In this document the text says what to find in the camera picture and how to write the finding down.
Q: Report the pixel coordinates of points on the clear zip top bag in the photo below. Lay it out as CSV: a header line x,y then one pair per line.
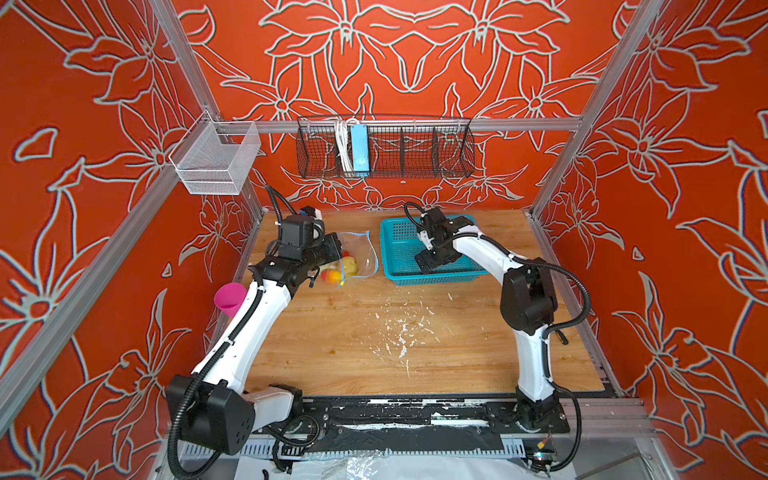
x,y
359,246

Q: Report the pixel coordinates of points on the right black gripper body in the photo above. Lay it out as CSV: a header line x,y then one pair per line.
x,y
433,257

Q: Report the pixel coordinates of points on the black wire wall basket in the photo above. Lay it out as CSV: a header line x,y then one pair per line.
x,y
400,147

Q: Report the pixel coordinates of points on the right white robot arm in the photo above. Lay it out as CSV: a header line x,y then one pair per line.
x,y
528,303

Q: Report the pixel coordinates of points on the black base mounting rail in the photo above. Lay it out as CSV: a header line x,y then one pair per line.
x,y
495,412

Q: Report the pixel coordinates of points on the pink plastic cup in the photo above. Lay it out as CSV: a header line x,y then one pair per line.
x,y
229,298

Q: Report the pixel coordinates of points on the clear plastic wall bin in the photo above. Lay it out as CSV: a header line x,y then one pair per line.
x,y
212,159

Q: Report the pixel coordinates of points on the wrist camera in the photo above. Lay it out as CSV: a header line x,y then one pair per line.
x,y
300,231
435,228

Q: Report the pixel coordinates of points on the black screwdriver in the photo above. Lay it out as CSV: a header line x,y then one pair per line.
x,y
562,337

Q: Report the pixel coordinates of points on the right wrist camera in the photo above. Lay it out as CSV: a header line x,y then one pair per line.
x,y
435,228

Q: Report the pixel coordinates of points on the yellow potato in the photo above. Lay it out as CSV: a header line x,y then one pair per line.
x,y
349,266

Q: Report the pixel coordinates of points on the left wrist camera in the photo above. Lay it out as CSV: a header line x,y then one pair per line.
x,y
300,231

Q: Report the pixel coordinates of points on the teal plastic basket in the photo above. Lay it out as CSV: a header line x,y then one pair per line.
x,y
400,244

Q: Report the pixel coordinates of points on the light blue box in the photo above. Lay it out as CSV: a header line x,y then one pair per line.
x,y
360,149

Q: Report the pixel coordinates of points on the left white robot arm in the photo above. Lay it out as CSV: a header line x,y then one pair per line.
x,y
211,414

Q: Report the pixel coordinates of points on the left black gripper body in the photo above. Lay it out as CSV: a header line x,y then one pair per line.
x,y
322,252

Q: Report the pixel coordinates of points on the red yellow mango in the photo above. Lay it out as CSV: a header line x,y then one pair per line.
x,y
331,276

